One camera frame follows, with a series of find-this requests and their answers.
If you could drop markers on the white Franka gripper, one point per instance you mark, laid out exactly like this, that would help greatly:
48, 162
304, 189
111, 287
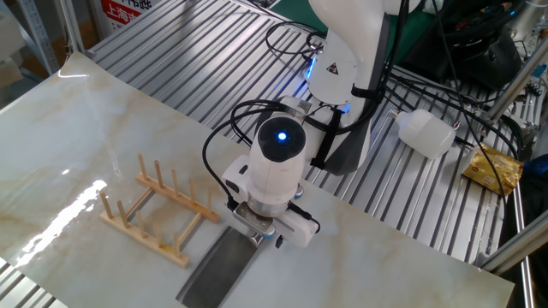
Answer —
299, 229

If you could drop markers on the steel cleaver knife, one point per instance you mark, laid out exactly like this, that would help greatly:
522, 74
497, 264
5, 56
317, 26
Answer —
218, 269

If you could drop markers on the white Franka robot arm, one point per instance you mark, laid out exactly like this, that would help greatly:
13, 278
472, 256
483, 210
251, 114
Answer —
342, 43

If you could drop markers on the wooden peg knife rack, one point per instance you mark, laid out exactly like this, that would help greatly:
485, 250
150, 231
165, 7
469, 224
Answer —
145, 241

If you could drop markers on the marble pattern table mat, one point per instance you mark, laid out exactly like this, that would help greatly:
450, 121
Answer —
364, 256

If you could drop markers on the white plastic bottle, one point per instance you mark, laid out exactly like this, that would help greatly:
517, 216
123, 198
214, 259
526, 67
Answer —
426, 132

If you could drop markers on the gold foil snack packet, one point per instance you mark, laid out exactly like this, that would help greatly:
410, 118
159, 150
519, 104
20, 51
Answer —
492, 169

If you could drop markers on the green cutting mat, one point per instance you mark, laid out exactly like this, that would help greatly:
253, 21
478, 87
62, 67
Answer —
406, 38

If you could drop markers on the blue round object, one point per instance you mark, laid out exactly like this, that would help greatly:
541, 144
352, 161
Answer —
537, 166

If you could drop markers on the black equipment bag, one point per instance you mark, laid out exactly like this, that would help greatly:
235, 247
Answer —
471, 51

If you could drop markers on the red sign with white characters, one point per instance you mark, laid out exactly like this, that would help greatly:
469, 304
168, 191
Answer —
122, 13

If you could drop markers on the perforated steel shelf upright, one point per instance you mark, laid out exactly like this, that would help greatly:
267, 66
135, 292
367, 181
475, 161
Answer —
38, 34

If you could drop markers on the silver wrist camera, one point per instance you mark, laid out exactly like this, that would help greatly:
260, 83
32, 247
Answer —
252, 220

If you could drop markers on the thick aluminium frame beam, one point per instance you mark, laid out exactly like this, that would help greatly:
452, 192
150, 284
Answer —
514, 248

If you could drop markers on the slanted aluminium frame post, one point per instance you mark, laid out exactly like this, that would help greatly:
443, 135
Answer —
514, 85

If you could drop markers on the thin aluminium frame post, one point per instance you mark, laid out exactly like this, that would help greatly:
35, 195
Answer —
70, 25

